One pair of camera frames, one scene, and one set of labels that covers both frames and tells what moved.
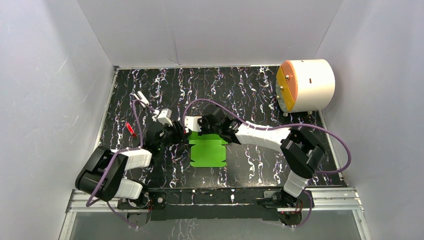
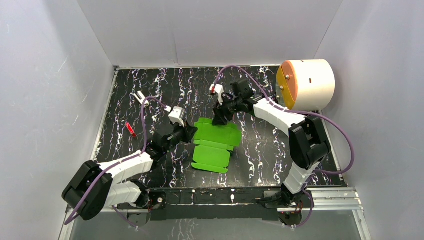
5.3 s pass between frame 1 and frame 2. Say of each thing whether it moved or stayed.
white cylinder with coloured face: stayed
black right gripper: moved
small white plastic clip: stayed
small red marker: stayed
